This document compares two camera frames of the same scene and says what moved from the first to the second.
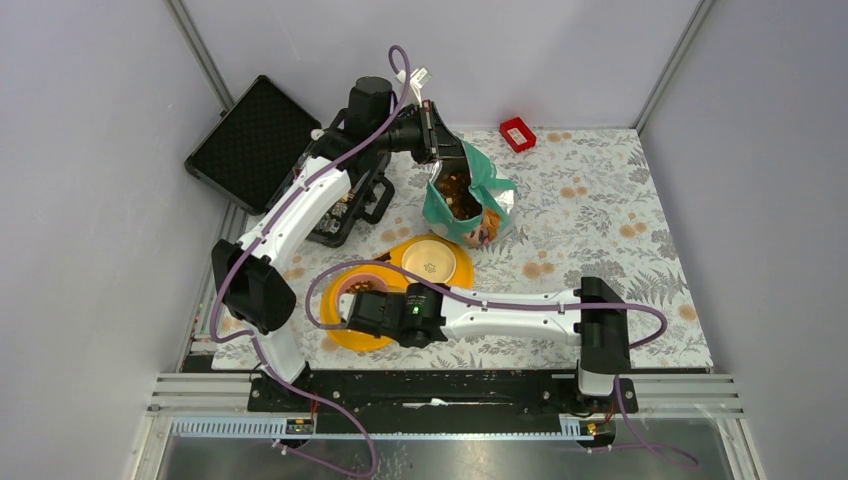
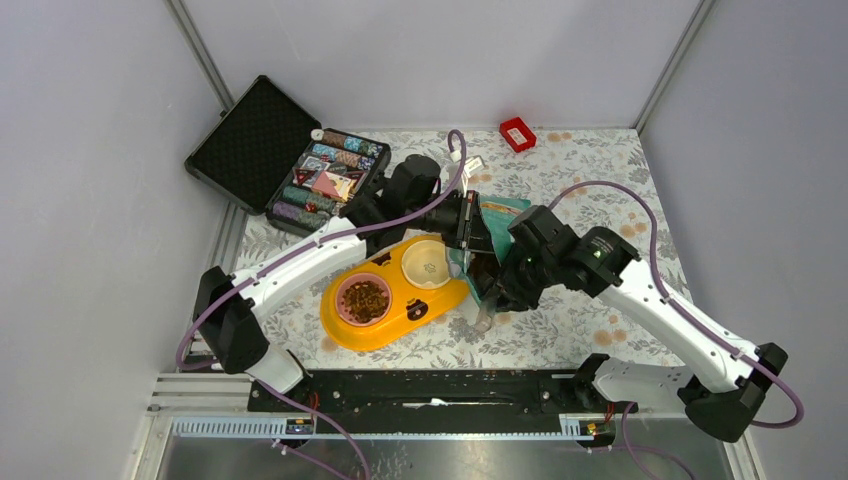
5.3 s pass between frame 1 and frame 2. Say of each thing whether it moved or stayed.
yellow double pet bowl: stayed
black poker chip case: stayed
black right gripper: moved
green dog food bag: moved
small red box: stayed
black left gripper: moved
